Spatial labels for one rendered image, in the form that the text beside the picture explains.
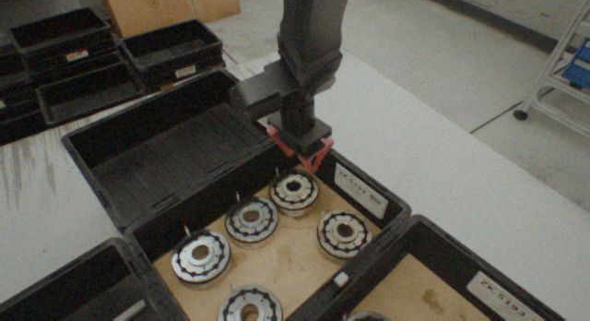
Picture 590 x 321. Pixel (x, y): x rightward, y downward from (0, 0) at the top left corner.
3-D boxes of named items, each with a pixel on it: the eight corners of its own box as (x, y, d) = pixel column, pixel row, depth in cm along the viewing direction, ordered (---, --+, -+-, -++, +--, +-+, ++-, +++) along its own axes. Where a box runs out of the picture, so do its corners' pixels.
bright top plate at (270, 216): (261, 189, 73) (260, 187, 73) (288, 224, 68) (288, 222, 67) (216, 212, 70) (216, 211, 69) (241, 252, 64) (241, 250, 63)
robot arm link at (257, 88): (341, 74, 46) (308, 19, 47) (263, 109, 42) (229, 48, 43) (314, 111, 57) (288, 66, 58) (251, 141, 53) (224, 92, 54)
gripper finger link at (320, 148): (307, 189, 63) (304, 151, 56) (281, 168, 67) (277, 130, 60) (335, 169, 65) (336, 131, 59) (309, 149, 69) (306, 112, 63)
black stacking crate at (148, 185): (227, 102, 100) (220, 67, 92) (298, 160, 85) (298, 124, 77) (84, 174, 82) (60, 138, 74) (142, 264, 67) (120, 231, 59)
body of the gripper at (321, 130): (304, 156, 57) (301, 120, 52) (266, 126, 63) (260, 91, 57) (333, 136, 60) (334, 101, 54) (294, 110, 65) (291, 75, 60)
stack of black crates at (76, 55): (125, 77, 224) (95, 4, 190) (143, 105, 205) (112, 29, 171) (52, 101, 207) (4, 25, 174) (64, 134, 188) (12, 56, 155)
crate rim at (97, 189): (222, 73, 93) (220, 65, 92) (299, 131, 78) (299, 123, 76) (63, 145, 75) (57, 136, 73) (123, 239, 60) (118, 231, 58)
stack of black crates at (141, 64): (212, 89, 215) (197, 17, 182) (236, 116, 198) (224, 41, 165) (147, 113, 200) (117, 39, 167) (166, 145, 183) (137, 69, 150)
